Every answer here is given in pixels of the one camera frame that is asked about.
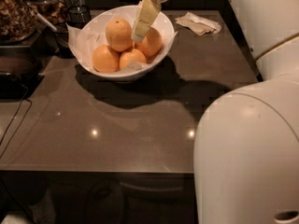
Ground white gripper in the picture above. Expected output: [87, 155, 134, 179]
[131, 0, 168, 43]

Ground orange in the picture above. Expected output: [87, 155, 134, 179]
[135, 27, 163, 58]
[119, 49, 147, 69]
[92, 45, 120, 73]
[106, 17, 133, 52]

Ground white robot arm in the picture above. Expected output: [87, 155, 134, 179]
[193, 0, 299, 224]

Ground white paper bowl liner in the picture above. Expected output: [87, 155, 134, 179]
[66, 10, 178, 74]

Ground white ceramic bowl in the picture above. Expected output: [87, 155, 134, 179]
[68, 5, 176, 83]

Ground crumpled paper napkins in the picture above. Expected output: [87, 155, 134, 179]
[175, 12, 221, 35]

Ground large glass nut jar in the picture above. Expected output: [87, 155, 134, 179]
[0, 0, 36, 45]

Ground white sneaker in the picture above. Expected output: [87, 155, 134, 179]
[29, 189, 56, 224]

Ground black wire holder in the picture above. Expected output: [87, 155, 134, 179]
[68, 5, 91, 29]

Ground black power cable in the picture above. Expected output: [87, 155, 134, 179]
[0, 72, 34, 161]

